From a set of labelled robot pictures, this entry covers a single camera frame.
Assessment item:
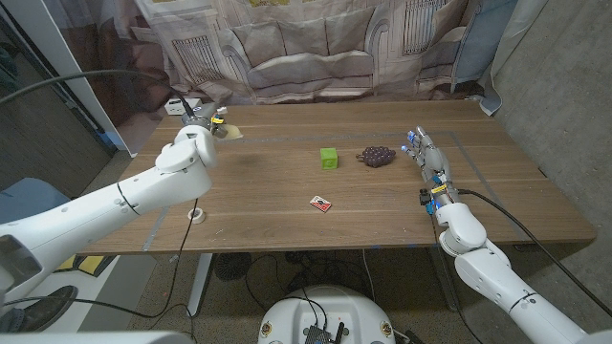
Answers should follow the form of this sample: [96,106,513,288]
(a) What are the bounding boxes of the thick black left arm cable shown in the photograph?
[0,69,198,118]

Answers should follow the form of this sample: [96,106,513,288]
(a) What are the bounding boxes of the green cube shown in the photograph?
[319,147,339,171]

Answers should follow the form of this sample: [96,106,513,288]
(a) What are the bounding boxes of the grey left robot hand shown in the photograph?
[184,102,230,140]

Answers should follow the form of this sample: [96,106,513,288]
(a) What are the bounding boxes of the printed sofa backdrop cloth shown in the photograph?
[56,0,546,154]

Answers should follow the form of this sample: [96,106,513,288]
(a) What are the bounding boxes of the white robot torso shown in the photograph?
[257,285,397,344]

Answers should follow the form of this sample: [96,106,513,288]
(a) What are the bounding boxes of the person leg in jeans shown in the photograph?
[0,285,78,333]

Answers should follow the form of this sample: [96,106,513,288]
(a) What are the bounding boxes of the white floor platform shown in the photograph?
[42,252,159,333]

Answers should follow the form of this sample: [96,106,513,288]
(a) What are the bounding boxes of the purple toy grapes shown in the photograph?
[355,145,398,168]

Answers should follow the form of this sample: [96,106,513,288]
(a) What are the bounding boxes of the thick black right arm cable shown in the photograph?
[457,188,612,318]

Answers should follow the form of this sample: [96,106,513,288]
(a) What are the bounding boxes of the black round fan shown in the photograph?
[213,251,252,282]

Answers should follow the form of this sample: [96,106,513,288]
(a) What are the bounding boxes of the thin black left wrist cable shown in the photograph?
[0,198,200,320]

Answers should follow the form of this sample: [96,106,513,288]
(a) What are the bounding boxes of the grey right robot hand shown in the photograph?
[401,125,461,215]

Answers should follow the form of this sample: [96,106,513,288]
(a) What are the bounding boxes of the white table leg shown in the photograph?
[186,252,214,316]

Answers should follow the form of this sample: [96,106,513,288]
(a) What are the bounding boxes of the red matchbox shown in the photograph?
[309,195,333,214]

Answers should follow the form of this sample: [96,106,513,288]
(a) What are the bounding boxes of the white door frame post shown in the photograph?
[0,0,139,157]

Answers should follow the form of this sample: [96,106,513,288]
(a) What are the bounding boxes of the black floor cable bundle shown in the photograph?
[243,250,374,312]

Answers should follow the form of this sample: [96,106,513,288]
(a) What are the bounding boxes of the yellow black pad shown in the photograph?
[56,254,119,278]

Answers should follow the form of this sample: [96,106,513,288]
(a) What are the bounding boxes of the white power strip box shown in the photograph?
[164,97,204,117]

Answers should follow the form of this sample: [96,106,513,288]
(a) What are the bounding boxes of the blue chair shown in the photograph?
[0,177,73,226]

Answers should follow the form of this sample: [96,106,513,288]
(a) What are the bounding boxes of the grey table leg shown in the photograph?
[427,246,461,312]

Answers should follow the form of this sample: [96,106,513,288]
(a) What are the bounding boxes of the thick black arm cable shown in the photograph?
[457,188,612,318]
[0,69,198,118]

